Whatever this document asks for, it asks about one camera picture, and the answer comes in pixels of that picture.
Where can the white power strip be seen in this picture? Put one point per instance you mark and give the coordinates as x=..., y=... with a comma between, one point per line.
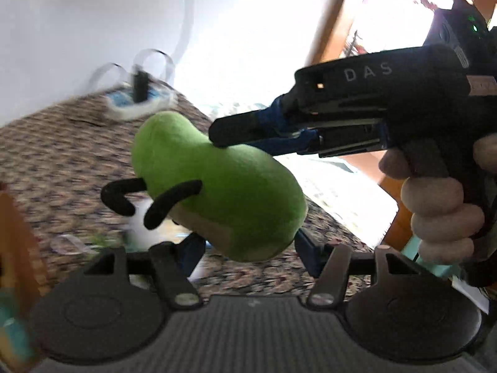
x=128, y=105

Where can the black charger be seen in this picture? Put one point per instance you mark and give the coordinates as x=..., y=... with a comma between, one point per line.
x=139, y=85

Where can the person's right hand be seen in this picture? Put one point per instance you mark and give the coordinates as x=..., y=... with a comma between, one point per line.
x=442, y=217

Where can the brown wooden box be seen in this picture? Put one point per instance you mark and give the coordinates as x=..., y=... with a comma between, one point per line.
x=19, y=233

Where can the wooden door frame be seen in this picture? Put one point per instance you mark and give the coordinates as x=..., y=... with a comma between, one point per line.
x=334, y=15

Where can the green plush toy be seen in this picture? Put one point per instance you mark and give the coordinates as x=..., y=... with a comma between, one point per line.
x=217, y=190

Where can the wooden door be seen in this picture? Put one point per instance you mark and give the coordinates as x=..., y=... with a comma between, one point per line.
x=400, y=217

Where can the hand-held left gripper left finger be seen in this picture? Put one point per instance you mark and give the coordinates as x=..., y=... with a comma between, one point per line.
x=192, y=254

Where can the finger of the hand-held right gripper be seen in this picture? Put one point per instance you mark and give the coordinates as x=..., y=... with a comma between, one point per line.
x=240, y=130

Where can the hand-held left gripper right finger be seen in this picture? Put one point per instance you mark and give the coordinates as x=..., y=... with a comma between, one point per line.
x=308, y=252

